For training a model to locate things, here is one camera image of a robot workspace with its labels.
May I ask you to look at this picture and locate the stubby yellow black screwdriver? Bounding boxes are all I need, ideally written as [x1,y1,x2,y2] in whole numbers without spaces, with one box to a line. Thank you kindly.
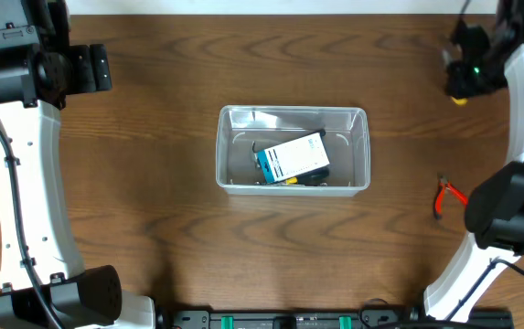
[451,97,468,106]

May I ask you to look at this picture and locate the red handled pliers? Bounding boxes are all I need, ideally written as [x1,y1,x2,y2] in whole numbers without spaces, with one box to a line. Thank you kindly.
[433,175,468,220]

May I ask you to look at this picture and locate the small black red hammer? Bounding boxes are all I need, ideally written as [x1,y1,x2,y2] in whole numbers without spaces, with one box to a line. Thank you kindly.
[251,129,326,169]

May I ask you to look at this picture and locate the white blue screwdriver bit box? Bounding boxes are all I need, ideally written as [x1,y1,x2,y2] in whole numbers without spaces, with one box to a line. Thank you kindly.
[257,133,330,183]

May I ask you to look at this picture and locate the slim black yellow screwdriver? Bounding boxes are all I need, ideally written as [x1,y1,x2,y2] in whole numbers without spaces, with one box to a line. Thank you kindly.
[285,167,330,185]

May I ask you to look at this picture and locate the silver double ring wrench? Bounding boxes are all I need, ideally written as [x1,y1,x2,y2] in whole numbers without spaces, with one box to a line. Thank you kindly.
[253,181,328,187]

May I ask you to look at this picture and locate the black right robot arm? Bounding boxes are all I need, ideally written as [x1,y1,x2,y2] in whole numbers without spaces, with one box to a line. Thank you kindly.
[411,0,524,328]

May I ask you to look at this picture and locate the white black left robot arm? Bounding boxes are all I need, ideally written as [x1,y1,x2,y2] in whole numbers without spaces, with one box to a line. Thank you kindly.
[0,0,165,329]

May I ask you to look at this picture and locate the clear plastic container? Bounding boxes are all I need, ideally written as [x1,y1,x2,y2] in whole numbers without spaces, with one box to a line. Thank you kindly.
[216,105,370,197]

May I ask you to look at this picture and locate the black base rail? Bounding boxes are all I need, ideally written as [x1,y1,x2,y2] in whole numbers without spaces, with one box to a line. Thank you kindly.
[155,307,515,329]

